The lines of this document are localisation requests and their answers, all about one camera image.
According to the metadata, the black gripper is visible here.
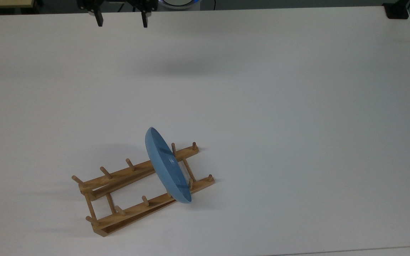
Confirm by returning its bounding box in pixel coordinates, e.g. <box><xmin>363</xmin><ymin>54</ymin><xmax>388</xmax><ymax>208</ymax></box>
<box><xmin>77</xmin><ymin>0</ymin><xmax>158</xmax><ymax>28</ymax></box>

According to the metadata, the blue plastic plate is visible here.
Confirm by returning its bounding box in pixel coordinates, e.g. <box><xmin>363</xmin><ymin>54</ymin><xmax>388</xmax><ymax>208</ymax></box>
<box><xmin>144</xmin><ymin>127</ymin><xmax>193</xmax><ymax>204</ymax></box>

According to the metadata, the wooden plate rack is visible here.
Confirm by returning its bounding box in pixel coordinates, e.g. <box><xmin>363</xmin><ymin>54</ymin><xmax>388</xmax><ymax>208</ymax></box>
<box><xmin>72</xmin><ymin>142</ymin><xmax>215</xmax><ymax>237</ymax></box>

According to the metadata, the light wooden desk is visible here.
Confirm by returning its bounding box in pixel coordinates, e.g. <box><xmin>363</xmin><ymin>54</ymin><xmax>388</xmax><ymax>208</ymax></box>
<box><xmin>0</xmin><ymin>0</ymin><xmax>35</xmax><ymax>10</ymax></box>

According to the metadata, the robot base with blue ring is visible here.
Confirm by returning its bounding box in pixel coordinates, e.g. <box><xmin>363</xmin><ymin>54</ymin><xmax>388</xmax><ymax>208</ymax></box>
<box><xmin>158</xmin><ymin>0</ymin><xmax>201</xmax><ymax>10</ymax></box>

